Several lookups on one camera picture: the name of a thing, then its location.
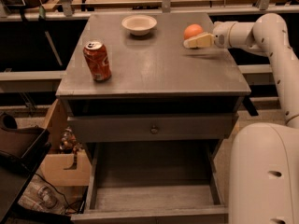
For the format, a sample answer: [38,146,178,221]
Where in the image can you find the round brass drawer knob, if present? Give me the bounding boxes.
[150,125,159,134]

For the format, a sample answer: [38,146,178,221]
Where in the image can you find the clear plastic bottles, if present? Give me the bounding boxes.
[18,180,64,215]

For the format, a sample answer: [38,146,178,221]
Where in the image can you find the cardboard box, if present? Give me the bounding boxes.
[41,99,91,187]

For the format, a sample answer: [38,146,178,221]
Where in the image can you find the closed grey upper drawer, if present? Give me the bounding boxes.
[67,114,238,143]

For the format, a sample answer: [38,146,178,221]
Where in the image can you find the orange fruit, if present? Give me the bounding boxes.
[184,24,204,40]

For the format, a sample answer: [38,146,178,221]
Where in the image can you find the black bin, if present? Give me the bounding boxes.
[0,111,52,174]

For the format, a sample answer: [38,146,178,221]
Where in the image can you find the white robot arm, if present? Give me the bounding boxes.
[183,13,299,224]

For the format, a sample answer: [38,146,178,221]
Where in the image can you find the white bowl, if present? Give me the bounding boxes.
[121,15,157,36]

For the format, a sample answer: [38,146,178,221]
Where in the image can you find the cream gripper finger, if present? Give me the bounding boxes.
[183,32,214,49]

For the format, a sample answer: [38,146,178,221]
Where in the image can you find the red coke can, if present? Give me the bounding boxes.
[83,40,111,82]

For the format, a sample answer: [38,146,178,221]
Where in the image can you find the grey wooden cabinet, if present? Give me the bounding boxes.
[55,12,252,224]

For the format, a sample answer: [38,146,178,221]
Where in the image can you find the open grey bottom drawer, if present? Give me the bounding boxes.
[71,141,228,224]

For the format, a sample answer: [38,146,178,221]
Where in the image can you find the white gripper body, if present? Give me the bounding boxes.
[212,21,235,49]

